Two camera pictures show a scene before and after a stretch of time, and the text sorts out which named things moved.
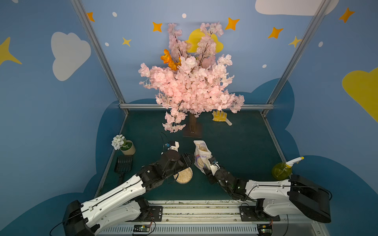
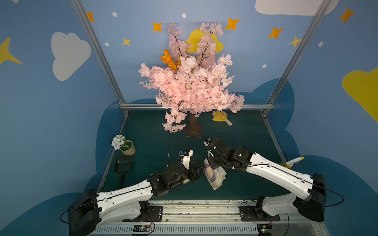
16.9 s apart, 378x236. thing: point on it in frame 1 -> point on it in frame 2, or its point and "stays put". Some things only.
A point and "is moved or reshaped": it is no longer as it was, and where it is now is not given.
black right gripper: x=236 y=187 -> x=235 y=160
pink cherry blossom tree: x=198 y=85 stays put
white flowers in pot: x=119 y=142 stays put
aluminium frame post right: x=323 y=7 stays put
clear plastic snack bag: x=202 y=155 is moved or reshaped
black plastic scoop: x=124 y=164 stays put
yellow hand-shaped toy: x=220 y=116 stays put
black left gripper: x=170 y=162 -> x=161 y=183
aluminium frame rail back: x=245 y=106 stays put
